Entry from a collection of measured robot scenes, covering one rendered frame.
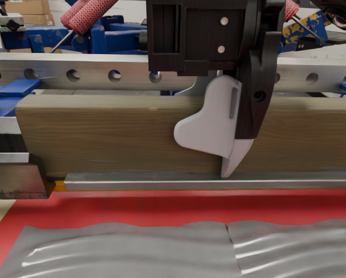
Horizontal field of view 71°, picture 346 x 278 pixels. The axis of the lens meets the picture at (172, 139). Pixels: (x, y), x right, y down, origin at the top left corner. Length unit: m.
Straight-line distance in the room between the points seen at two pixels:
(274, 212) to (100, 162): 0.17
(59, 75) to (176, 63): 0.32
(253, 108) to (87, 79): 0.33
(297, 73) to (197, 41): 0.33
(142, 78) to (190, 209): 0.25
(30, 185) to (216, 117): 0.16
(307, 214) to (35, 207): 0.26
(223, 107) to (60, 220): 0.18
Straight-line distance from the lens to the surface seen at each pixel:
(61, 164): 0.23
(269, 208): 0.27
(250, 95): 0.16
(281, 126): 0.22
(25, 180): 0.24
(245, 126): 0.18
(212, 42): 0.16
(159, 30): 0.16
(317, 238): 0.26
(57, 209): 0.27
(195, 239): 0.22
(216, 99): 0.18
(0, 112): 0.38
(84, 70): 0.44
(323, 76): 0.51
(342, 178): 0.27
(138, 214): 0.24
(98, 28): 0.83
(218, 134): 0.19
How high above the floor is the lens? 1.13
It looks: 31 degrees down
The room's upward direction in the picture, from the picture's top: 2 degrees clockwise
